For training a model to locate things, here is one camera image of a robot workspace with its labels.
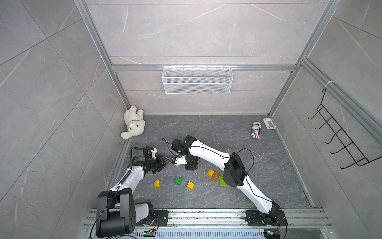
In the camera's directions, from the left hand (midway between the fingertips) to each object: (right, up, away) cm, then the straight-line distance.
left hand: (169, 159), depth 87 cm
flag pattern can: (+61, +19, +21) cm, 67 cm away
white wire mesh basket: (+17, +52, +14) cm, 56 cm away
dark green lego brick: (+6, -11, -4) cm, 13 cm away
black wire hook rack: (+83, +13, -22) cm, 87 cm away
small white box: (+74, +22, +27) cm, 82 cm away
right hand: (+15, -3, +2) cm, 16 cm away
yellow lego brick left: (-6, -13, -4) cm, 15 cm away
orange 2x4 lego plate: (+3, 0, -5) cm, 6 cm away
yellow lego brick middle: (+13, -14, -5) cm, 19 cm away
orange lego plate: (+18, -3, -1) cm, 18 cm away
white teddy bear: (-27, +22, +17) cm, 39 cm away
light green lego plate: (+27, -5, -25) cm, 37 cm away
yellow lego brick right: (+25, -8, -1) cm, 26 cm away
